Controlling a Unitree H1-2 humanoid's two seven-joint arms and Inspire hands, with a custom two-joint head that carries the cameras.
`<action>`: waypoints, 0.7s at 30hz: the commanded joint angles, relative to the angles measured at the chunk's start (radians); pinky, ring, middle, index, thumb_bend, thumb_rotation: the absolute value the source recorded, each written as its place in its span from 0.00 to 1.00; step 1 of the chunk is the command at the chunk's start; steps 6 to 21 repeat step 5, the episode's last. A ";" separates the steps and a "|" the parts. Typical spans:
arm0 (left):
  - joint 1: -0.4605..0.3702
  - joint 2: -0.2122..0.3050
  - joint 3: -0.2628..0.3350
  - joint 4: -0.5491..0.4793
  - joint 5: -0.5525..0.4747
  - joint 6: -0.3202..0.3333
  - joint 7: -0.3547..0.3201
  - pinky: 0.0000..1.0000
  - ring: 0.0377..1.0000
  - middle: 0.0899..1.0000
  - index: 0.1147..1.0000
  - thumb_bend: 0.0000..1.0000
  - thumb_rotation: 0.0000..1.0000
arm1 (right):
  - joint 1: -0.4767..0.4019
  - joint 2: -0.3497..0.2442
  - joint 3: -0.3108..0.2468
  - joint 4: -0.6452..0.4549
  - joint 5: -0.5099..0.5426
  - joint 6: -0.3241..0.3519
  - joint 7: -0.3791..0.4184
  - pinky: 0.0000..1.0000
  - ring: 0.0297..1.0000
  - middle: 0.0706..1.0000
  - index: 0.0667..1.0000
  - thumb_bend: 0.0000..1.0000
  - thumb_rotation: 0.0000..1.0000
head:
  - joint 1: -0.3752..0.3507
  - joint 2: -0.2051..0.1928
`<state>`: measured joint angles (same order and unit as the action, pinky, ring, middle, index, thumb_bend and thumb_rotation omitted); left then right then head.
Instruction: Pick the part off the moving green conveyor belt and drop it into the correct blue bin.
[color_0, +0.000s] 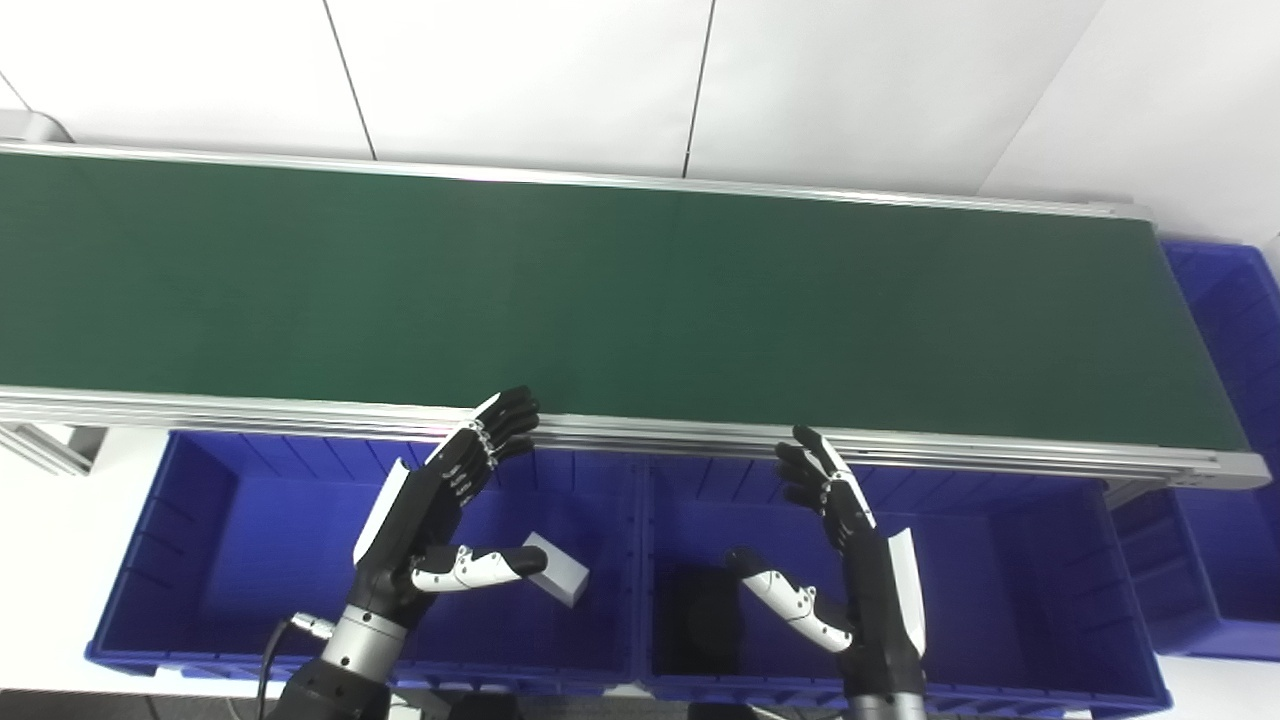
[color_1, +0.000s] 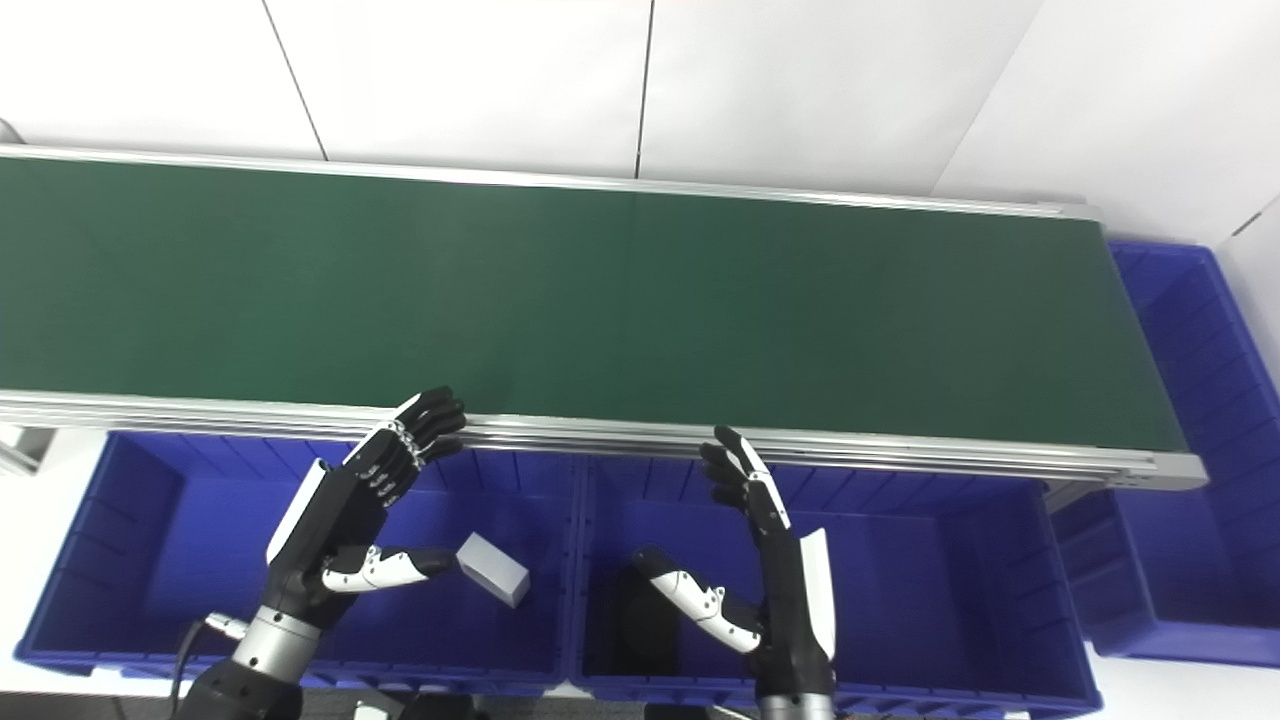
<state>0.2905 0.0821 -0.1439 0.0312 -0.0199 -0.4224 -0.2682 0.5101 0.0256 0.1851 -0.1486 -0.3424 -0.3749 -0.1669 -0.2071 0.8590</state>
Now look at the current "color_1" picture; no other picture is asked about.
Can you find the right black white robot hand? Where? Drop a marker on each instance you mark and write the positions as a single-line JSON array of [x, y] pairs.
[[790, 610]]

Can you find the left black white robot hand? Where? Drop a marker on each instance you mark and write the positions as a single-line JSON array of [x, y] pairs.
[[325, 540]]

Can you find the white square part with hole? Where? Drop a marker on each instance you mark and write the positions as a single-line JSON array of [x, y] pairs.
[[495, 572]]

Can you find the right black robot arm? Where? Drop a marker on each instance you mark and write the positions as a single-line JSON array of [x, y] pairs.
[[795, 708]]

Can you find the blue plastic bin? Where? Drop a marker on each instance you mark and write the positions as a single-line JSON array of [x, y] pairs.
[[200, 560], [920, 600], [1200, 540]]

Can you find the black part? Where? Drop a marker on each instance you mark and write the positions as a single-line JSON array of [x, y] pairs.
[[640, 630]]

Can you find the aluminium conveyor support leg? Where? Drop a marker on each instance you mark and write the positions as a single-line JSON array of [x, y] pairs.
[[20, 447]]

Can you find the green conveyor belt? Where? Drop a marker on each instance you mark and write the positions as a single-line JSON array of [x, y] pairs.
[[600, 300]]

